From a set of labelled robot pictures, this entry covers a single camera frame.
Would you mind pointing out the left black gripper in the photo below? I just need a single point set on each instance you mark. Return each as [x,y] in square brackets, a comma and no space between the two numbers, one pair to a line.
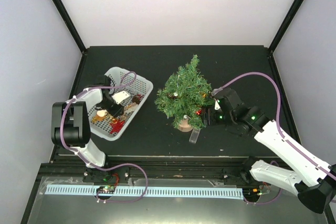
[115,112]

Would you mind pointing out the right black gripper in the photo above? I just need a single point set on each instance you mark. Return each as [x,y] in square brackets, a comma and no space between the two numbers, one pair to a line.
[211,114]

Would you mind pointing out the white perforated plastic basket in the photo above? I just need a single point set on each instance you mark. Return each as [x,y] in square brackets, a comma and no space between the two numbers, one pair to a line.
[113,81]

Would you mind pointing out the small green christmas tree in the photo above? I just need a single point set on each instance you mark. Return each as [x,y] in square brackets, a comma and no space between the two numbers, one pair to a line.
[188,83]

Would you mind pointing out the brown pine cone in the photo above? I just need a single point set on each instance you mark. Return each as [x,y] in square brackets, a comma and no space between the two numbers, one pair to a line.
[172,96]

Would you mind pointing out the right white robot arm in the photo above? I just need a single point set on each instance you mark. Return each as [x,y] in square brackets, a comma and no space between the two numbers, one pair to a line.
[309,178]

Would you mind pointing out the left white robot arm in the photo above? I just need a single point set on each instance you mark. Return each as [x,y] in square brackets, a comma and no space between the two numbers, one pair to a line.
[70,125]

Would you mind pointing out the burlap bow ornament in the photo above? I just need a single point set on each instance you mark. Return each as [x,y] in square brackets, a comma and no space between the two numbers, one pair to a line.
[131,108]

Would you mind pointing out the dark pine cone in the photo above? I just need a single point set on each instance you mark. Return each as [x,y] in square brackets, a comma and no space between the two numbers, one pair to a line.
[137,99]

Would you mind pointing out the clear battery box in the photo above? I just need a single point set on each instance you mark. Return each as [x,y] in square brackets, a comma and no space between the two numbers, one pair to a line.
[194,136]

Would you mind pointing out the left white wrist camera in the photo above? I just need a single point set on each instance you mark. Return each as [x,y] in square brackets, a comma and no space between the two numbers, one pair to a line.
[120,96]

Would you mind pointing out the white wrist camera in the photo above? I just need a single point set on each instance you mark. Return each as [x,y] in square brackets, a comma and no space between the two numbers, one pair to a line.
[217,105]
[120,96]

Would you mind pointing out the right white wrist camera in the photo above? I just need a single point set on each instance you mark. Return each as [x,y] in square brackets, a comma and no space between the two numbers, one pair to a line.
[217,105]

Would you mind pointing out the white slotted cable duct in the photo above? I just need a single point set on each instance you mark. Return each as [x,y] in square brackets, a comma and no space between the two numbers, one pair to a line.
[137,191]

